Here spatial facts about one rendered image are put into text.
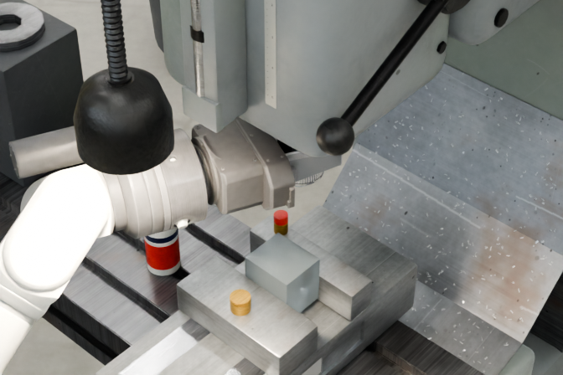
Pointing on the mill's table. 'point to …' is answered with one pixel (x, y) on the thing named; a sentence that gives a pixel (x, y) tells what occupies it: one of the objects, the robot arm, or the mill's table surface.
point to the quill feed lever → (340, 135)
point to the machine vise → (200, 339)
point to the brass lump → (240, 302)
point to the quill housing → (319, 38)
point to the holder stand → (34, 75)
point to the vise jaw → (283, 327)
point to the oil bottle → (162, 252)
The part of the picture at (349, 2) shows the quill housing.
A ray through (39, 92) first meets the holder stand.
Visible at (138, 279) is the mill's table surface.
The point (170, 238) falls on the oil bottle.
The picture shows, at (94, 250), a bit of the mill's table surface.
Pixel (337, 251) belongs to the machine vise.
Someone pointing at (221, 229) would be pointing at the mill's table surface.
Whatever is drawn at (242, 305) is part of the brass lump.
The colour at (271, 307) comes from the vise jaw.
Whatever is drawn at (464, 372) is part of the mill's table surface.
